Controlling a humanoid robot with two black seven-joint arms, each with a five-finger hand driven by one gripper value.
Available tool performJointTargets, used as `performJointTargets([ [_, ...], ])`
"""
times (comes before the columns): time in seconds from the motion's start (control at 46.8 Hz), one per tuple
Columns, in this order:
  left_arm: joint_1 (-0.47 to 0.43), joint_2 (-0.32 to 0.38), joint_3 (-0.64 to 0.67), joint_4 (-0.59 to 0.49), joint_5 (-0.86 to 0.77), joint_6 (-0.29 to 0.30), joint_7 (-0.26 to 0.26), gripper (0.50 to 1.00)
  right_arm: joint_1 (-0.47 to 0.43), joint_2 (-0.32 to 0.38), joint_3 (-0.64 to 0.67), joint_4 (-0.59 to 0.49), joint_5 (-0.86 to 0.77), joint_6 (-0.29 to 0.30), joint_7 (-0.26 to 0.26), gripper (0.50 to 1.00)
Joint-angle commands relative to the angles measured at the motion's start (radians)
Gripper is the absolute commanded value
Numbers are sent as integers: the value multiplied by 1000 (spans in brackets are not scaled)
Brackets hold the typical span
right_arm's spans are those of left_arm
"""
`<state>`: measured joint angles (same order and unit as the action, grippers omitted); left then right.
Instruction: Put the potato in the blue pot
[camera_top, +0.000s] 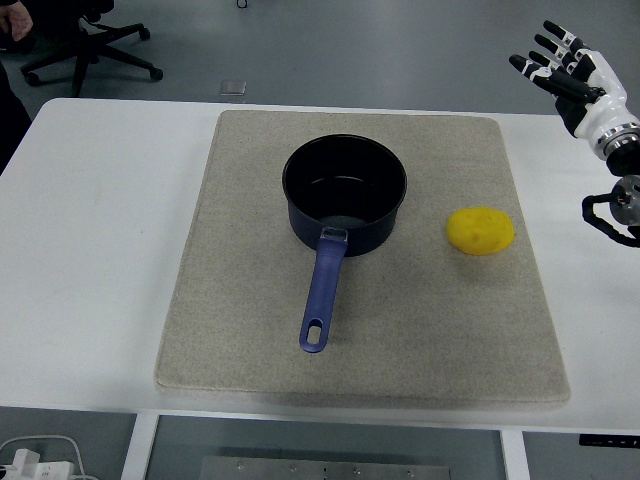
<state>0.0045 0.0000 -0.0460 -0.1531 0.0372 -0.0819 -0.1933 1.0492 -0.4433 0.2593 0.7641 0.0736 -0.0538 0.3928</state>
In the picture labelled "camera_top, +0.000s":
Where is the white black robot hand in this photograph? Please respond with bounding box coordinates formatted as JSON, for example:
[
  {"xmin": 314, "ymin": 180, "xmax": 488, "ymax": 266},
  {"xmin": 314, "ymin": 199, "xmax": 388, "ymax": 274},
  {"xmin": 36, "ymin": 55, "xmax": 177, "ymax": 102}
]
[{"xmin": 508, "ymin": 19, "xmax": 640, "ymax": 144}]

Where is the yellow potato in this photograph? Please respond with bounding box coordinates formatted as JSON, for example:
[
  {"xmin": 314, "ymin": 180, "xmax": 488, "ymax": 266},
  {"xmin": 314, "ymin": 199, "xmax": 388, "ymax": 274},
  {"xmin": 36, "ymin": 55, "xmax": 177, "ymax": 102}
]
[{"xmin": 445, "ymin": 206, "xmax": 516, "ymax": 256}]

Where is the beige fabric mat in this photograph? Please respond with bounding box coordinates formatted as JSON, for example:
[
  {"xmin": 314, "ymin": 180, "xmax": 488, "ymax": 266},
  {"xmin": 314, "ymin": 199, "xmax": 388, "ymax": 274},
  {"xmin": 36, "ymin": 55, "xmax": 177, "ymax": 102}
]
[{"xmin": 153, "ymin": 109, "xmax": 572, "ymax": 404}]

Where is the black table control panel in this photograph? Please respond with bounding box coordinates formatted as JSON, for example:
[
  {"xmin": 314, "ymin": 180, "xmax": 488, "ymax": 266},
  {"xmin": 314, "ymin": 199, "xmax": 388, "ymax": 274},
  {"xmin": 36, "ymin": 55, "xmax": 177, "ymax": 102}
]
[{"xmin": 579, "ymin": 434, "xmax": 640, "ymax": 448}]

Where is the white table leg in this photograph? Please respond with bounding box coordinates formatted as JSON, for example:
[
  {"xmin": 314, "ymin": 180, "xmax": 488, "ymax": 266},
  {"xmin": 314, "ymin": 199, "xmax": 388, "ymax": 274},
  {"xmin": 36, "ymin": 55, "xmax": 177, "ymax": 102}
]
[
  {"xmin": 121, "ymin": 413, "xmax": 160, "ymax": 480},
  {"xmin": 499, "ymin": 429, "xmax": 531, "ymax": 480}
]

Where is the grey metal plate with screws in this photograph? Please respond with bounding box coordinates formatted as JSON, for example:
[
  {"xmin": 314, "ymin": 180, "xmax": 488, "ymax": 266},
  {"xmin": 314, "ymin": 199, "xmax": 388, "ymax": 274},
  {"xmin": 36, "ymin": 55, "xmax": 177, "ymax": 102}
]
[{"xmin": 200, "ymin": 455, "xmax": 452, "ymax": 480}]

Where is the black office chair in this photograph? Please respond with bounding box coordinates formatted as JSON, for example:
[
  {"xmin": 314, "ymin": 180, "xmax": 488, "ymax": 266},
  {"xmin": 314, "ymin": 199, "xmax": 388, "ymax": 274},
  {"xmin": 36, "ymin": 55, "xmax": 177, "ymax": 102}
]
[{"xmin": 19, "ymin": 0, "xmax": 165, "ymax": 99}]

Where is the person's hand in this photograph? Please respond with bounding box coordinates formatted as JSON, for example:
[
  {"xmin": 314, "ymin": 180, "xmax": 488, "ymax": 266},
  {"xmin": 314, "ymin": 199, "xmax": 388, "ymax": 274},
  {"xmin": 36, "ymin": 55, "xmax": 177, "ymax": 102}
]
[{"xmin": 0, "ymin": 5, "xmax": 35, "ymax": 42}]

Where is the person's leg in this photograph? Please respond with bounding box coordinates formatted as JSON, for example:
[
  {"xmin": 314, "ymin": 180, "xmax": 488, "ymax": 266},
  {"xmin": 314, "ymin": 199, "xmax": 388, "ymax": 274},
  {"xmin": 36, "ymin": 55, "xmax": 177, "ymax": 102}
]
[{"xmin": 0, "ymin": 62, "xmax": 32, "ymax": 174}]

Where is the white power strip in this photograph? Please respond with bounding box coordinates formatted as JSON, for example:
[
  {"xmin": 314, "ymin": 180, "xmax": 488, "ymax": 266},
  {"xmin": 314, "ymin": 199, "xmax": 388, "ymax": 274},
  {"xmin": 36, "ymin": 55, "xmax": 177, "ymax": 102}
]
[{"xmin": 0, "ymin": 448, "xmax": 76, "ymax": 480}]

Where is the blue pot with handle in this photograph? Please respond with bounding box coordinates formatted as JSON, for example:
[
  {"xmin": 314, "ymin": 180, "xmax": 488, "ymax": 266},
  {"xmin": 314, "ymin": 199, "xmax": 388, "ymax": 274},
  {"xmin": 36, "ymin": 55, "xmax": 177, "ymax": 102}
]
[{"xmin": 281, "ymin": 132, "xmax": 409, "ymax": 355}]

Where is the white power cable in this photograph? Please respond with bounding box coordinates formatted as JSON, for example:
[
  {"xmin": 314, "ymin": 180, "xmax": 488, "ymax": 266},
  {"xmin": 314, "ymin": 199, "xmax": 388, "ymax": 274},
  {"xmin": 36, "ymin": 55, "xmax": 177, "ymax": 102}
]
[{"xmin": 0, "ymin": 434, "xmax": 94, "ymax": 480}]

